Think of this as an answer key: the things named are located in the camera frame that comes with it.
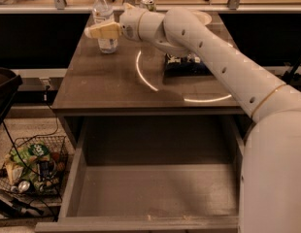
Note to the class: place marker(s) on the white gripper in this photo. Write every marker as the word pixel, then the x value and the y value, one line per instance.
pixel 129 23

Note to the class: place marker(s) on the clear plastic water bottle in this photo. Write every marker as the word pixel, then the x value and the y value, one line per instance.
pixel 102 11

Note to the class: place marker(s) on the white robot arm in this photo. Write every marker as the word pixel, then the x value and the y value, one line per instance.
pixel 271 169

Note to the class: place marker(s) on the grey open drawer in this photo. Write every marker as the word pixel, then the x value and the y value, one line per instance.
pixel 153 174

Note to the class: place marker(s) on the white green soda can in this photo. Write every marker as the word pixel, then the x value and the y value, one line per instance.
pixel 148 4

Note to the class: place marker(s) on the grey cabinet table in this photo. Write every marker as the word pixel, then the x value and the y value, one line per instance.
pixel 129 97

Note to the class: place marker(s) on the blue chip bag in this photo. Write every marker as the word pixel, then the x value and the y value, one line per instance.
pixel 188 66

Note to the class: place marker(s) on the white ceramic bowl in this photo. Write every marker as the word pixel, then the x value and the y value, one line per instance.
pixel 204 18

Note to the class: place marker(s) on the black bin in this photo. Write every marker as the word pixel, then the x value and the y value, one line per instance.
pixel 9 84

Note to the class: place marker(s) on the green snack bag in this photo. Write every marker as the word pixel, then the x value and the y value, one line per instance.
pixel 34 160

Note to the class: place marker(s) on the black office chair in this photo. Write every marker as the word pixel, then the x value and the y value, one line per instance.
pixel 290 72

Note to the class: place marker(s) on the silver can in basket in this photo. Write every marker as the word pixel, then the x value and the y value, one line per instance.
pixel 23 186

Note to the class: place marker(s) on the black wire basket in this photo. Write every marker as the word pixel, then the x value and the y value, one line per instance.
pixel 10 172

